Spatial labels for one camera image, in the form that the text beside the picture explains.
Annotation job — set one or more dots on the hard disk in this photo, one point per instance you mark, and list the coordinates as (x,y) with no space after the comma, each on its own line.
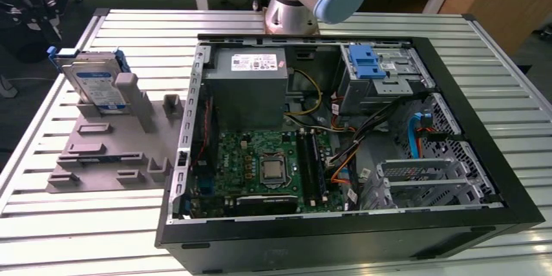
(96,88)

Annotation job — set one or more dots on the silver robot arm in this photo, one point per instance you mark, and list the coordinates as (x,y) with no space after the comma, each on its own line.
(293,14)

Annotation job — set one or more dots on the metal disk bay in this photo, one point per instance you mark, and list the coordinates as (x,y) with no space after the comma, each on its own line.
(424,184)

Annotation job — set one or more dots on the black office chair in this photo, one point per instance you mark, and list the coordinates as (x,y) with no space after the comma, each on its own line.
(25,49)

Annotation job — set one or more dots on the grey stand foot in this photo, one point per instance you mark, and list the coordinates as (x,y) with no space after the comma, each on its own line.
(8,88)

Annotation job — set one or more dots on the grey parts rack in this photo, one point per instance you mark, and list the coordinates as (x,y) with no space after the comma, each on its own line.
(116,172)

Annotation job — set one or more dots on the grey power supply unit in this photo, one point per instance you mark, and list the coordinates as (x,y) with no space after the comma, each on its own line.
(241,101)

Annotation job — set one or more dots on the green motherboard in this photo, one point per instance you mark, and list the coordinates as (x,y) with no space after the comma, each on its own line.
(241,146)

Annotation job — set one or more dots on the silver CPU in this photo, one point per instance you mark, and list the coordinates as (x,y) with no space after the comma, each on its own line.
(272,170)

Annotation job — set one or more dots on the black CPU socket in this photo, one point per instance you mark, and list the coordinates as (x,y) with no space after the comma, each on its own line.
(273,186)

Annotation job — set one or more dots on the blue drive latch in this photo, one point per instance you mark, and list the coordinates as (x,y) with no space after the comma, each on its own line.
(366,61)

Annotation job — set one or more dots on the black RAM slot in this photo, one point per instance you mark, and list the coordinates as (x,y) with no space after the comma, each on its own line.
(304,166)

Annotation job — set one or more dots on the black graphics card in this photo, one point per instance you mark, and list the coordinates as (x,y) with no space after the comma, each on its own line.
(262,204)

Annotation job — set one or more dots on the metal optical drive cage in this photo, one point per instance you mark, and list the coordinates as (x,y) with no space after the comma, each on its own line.
(396,87)

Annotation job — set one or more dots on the black PC case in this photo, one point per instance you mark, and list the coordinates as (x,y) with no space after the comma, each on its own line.
(301,243)

